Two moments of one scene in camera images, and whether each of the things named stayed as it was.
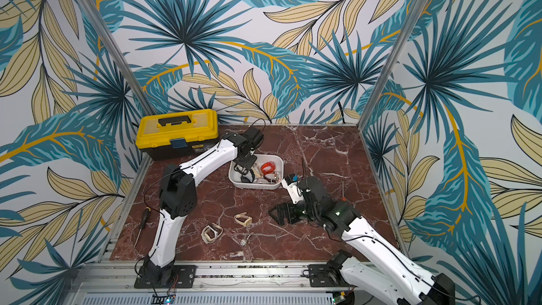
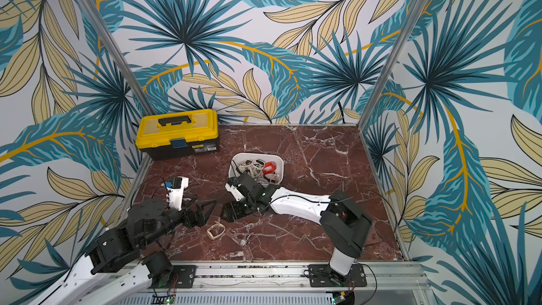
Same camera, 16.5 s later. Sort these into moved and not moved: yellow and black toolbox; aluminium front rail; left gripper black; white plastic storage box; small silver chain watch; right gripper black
Moved: right gripper black; left gripper black
Not moved: aluminium front rail; small silver chain watch; white plastic storage box; yellow and black toolbox
